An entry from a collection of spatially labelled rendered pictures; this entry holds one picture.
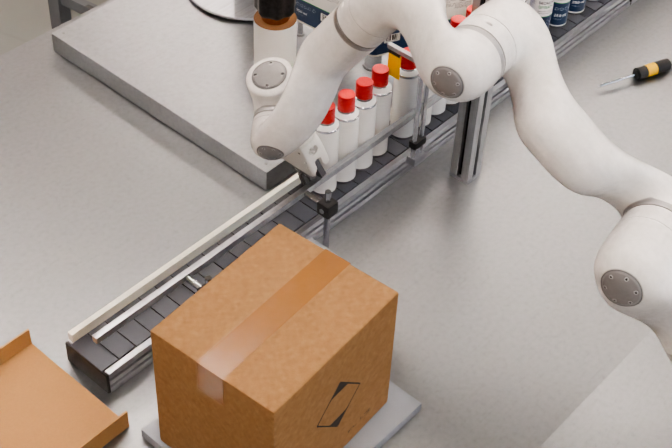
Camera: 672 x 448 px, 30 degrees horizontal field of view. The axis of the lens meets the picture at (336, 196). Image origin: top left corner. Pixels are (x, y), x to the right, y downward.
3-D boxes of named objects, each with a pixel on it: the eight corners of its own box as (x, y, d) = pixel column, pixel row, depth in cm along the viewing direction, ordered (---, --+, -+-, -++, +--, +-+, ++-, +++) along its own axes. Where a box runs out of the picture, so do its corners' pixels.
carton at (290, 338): (278, 332, 221) (279, 221, 203) (388, 401, 211) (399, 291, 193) (159, 440, 203) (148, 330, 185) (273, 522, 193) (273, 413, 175)
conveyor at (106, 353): (598, -15, 309) (601, -29, 306) (627, -1, 305) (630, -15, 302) (72, 360, 216) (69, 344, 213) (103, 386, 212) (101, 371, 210)
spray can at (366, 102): (357, 150, 254) (362, 69, 240) (377, 162, 251) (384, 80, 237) (341, 163, 250) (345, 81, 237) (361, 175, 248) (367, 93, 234)
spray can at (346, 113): (343, 163, 251) (347, 81, 237) (361, 176, 248) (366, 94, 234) (323, 174, 248) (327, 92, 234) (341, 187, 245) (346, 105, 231)
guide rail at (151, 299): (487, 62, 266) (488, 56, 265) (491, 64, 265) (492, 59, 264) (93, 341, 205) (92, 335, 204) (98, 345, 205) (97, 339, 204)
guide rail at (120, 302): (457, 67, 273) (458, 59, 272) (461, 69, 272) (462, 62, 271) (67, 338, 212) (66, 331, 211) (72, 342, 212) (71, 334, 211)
